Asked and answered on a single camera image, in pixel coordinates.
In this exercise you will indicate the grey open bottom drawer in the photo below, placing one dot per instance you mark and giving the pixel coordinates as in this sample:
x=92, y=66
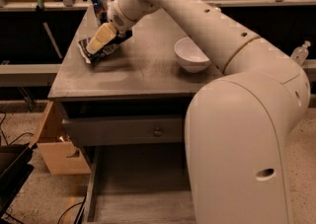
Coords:
x=139, y=184

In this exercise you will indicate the blue silver energy drink can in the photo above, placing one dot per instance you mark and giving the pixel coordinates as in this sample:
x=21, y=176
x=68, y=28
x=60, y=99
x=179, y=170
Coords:
x=100, y=9

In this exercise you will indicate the grey wooden drawer cabinet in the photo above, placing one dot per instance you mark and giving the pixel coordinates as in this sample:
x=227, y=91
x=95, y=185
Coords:
x=141, y=78

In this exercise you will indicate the light wooden box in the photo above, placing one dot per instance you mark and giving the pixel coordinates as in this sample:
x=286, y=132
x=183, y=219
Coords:
x=57, y=150

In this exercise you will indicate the brass drawer knob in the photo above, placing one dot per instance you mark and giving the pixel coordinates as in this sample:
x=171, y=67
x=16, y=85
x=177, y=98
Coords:
x=157, y=132

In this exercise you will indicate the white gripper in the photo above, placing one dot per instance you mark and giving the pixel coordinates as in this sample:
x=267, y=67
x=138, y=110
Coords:
x=118, y=18

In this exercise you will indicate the blue chip bag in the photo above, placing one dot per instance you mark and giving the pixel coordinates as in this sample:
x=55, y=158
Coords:
x=105, y=51

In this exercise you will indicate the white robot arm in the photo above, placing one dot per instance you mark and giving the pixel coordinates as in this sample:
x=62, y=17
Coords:
x=236, y=125

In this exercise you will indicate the grey middle drawer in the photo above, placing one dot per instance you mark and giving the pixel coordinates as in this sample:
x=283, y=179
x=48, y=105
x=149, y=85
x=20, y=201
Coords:
x=122, y=130

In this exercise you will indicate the black equipment case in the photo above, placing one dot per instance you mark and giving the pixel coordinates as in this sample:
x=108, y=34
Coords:
x=14, y=170

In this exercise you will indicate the white ceramic bowl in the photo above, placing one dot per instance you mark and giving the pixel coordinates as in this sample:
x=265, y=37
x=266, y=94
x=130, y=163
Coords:
x=189, y=56

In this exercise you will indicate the clear sanitizer bottle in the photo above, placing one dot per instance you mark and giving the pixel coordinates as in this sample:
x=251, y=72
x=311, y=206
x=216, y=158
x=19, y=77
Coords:
x=300, y=54

